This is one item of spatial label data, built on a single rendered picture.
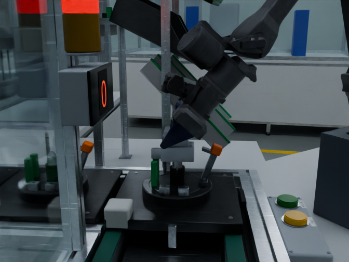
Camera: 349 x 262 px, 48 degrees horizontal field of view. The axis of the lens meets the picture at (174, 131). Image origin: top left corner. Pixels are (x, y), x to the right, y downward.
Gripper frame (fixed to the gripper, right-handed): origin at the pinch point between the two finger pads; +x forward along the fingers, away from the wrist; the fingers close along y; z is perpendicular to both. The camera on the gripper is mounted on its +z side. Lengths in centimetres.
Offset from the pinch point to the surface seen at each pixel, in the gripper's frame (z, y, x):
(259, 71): -78, -392, -21
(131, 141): 0, -71, 32
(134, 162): -3, -47, 29
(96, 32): 19.2, 19.7, -8.4
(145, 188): -3.0, 3.0, 11.7
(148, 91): 4, -411, 89
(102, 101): 12.8, 19.8, -1.6
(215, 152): -8.5, 1.1, -2.4
